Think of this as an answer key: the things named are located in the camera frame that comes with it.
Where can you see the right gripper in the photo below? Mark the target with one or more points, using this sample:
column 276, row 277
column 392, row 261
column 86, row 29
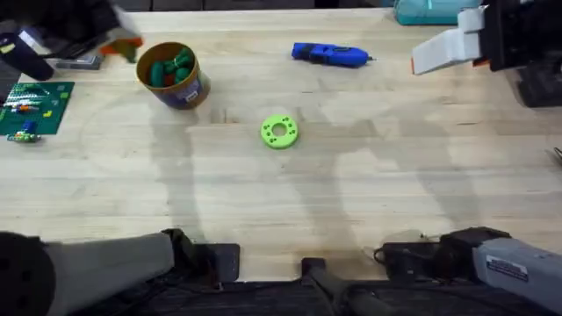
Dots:
column 522, row 30

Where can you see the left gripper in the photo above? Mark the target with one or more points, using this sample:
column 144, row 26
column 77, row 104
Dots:
column 70, row 24

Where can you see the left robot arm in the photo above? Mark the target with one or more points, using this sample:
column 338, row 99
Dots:
column 110, row 263

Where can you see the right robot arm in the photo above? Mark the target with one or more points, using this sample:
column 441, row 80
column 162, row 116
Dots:
column 518, row 267

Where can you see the blue electric screwdriver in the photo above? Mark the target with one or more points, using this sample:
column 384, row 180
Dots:
column 329, row 54

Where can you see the grey flat tool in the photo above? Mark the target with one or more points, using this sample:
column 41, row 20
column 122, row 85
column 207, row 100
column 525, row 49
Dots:
column 79, row 62

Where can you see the teal box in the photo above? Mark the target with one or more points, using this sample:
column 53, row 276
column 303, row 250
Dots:
column 432, row 12

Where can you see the brown tub with toys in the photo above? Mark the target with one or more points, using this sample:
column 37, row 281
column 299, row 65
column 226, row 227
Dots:
column 173, row 74

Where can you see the green board with toy blocks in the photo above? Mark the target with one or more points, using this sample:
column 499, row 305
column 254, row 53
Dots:
column 33, row 107

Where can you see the green disc with holes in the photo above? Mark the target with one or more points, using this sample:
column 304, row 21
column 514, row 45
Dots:
column 279, row 131

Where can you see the black rail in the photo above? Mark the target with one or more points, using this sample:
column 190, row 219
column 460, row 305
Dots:
column 307, row 298

